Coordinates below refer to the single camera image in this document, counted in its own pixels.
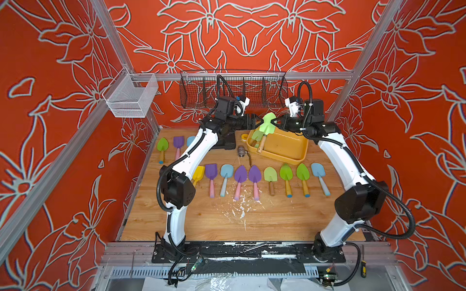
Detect yellow plastic storage box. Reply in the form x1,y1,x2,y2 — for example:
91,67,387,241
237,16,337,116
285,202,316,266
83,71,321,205
246,129,309,166

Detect green shovel brown wooden handle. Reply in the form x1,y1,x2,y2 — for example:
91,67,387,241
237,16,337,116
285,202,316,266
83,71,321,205
250,130,263,147

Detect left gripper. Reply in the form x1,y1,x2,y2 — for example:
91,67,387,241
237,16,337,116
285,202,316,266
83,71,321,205
226,114,264,131

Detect black plastic tool case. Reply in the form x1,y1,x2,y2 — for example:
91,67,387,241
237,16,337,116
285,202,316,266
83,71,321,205
212,133,236,150

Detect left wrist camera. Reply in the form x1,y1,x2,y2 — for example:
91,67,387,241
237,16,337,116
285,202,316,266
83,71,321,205
214,95,250,120

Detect purple square shovel pink handle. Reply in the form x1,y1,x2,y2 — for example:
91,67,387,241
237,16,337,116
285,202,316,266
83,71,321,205
205,164,218,198

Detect yellow tape roll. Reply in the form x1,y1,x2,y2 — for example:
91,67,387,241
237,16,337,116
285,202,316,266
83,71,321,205
241,133,249,143

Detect yellow square shovel yellow handle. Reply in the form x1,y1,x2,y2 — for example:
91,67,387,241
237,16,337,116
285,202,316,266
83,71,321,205
192,166,205,186

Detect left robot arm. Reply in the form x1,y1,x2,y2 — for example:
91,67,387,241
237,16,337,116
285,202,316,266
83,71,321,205
156,114,263,256

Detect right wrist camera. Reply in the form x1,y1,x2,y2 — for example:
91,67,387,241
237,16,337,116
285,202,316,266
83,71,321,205
285,96,302,118

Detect black wire wall basket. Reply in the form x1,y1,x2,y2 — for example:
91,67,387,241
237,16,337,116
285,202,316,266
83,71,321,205
180,69,288,109

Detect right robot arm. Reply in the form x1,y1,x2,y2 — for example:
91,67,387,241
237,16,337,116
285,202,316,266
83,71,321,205
272,97,416,262

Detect light green shovel wooden handle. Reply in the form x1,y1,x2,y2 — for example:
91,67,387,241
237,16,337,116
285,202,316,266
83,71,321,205
263,167,277,196

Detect clear plastic wall bin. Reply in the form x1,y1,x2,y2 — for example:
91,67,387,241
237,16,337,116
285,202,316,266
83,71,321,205
103,68,159,118

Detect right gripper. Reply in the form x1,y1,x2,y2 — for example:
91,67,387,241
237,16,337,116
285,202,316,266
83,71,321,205
274,113,316,134

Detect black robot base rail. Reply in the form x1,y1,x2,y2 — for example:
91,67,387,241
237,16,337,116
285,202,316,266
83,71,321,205
150,239,347,264

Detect green shovel yellow handle box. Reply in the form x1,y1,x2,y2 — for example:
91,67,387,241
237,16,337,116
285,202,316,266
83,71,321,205
157,137,169,164

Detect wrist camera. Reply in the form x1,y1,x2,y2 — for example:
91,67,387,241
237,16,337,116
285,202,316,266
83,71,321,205
214,95,250,120
285,96,302,118

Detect yellow black screwdriver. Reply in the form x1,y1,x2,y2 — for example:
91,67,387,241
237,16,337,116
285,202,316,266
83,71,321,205
360,260,367,278

